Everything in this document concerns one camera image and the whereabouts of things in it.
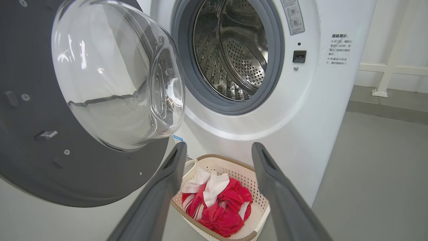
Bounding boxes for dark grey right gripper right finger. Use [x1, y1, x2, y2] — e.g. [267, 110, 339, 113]
[252, 143, 333, 241]

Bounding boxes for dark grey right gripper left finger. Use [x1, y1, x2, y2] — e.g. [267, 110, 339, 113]
[107, 142, 187, 241]

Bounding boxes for red and white garment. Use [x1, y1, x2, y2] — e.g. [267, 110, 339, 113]
[181, 166, 253, 237]

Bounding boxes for dark round glass washer door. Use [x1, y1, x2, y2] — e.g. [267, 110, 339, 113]
[0, 0, 186, 208]

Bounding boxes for cream perforated laundry basket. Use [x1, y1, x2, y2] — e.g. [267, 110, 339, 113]
[171, 154, 271, 241]

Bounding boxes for white washing machine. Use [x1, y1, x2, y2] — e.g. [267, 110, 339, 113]
[135, 0, 378, 208]

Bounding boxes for grey rubber door gasket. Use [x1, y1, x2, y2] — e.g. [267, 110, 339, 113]
[171, 0, 285, 116]

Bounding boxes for steel perforated washer drum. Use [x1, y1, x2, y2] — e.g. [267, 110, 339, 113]
[192, 0, 269, 101]

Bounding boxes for white metal railing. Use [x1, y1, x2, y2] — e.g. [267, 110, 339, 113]
[358, 0, 428, 98]

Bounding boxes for grey caution sticker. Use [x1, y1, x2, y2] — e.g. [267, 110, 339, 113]
[280, 0, 305, 35]

